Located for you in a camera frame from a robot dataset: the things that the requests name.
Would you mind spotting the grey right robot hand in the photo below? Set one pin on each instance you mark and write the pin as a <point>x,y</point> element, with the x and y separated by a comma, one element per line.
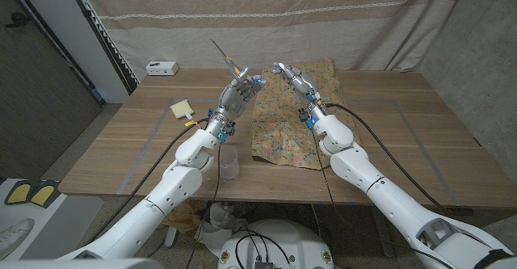
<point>303,85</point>

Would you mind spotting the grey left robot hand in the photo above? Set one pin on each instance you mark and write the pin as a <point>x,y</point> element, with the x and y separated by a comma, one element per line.
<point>236,99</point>

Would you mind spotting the grey scissors with yellow grips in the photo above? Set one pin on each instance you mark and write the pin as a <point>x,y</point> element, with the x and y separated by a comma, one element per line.
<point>234,68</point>

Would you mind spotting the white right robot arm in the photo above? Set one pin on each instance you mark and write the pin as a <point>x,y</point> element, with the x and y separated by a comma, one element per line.
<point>404,216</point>

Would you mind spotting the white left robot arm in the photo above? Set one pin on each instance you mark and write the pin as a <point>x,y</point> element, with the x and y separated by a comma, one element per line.
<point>141,220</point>

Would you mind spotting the yellow sponge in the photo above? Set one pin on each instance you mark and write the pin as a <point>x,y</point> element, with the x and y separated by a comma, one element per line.
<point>181,108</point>

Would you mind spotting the clear plastic cup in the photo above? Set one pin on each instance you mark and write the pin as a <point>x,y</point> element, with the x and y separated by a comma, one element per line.
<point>231,164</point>

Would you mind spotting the crumpled white paper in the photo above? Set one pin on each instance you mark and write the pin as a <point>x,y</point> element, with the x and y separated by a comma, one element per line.
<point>218,224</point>

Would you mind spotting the crumpled brown paper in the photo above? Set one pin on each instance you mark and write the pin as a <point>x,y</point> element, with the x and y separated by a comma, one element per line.
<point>186,216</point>

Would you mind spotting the beige striped curtain backdrop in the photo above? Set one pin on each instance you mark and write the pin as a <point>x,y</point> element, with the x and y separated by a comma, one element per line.
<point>262,26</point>

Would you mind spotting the white power strip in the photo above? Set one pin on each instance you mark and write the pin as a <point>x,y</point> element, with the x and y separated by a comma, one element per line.
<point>161,68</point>

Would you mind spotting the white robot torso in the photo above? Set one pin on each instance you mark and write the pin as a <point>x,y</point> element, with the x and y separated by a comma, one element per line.
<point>282,240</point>

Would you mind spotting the black pole with zigzag strip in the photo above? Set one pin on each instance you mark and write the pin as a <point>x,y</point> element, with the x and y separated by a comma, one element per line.
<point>101,30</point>

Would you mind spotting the white table leg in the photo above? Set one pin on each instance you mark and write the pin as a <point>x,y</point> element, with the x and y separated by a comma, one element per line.
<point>171,236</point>

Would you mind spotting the grey table leg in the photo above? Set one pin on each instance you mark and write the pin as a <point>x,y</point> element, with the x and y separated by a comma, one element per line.
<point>385,249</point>

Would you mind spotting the white floor platform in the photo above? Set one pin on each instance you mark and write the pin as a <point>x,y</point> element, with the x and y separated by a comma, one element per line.
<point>52,220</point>

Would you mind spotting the yellow and black foot pedals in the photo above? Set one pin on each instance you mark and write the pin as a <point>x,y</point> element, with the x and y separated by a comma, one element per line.
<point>32,193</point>

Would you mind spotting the white shoe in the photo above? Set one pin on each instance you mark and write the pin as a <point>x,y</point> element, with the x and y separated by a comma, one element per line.
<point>14,236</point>

